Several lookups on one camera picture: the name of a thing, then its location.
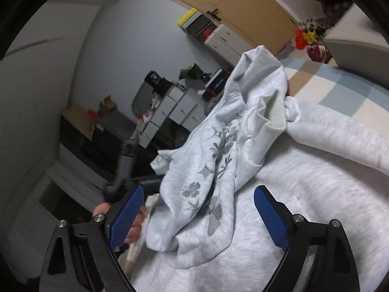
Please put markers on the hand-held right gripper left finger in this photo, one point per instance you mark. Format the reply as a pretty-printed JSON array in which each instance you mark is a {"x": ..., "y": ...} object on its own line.
[{"x": 126, "y": 219}]

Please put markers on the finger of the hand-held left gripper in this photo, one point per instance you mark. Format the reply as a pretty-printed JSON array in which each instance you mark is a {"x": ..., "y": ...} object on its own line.
[{"x": 152, "y": 185}]

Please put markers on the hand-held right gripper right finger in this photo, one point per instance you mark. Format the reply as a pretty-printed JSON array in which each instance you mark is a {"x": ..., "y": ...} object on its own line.
[{"x": 270, "y": 219}]

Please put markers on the heather grey sweatshirt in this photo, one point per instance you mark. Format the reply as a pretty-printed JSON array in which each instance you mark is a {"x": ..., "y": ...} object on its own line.
[{"x": 304, "y": 194}]

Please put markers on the person's left hand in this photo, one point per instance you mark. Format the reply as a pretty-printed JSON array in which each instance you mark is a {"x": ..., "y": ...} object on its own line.
[{"x": 136, "y": 228}]

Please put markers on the dark cabinet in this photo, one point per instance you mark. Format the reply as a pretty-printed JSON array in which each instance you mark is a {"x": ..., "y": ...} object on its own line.
[{"x": 91, "y": 140}]

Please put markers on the cardboard box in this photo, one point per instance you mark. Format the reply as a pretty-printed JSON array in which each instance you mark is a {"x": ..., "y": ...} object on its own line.
[{"x": 106, "y": 105}]

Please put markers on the grey curved chair back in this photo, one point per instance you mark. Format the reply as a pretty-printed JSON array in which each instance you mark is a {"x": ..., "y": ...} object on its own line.
[{"x": 142, "y": 100}]

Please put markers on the white drawer cabinet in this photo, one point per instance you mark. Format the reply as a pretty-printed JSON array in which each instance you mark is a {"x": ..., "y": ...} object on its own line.
[{"x": 179, "y": 109}]

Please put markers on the tall black box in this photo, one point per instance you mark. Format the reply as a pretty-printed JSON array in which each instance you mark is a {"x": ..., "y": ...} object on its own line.
[{"x": 155, "y": 80}]

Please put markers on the dark wrapped bouquet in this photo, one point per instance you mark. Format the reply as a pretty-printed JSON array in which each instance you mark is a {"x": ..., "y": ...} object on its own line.
[{"x": 191, "y": 73}]

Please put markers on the black shoe box red stripe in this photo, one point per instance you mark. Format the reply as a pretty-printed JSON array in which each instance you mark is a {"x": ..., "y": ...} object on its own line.
[{"x": 215, "y": 85}]

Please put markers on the checkered blanket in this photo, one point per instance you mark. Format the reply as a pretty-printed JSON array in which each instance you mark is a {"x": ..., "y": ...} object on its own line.
[{"x": 334, "y": 85}]

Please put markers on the white suitcase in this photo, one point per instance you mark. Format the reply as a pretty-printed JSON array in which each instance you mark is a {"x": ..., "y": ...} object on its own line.
[{"x": 228, "y": 44}]

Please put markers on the grey box with red print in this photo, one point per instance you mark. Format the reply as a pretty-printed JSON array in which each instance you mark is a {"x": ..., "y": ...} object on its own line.
[{"x": 208, "y": 33}]

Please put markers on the yellow lid shoe box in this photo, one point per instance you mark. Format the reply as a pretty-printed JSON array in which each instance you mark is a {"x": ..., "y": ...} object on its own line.
[{"x": 188, "y": 18}]

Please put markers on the wooden door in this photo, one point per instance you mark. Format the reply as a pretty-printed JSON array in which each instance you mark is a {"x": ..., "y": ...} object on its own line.
[{"x": 243, "y": 3}]

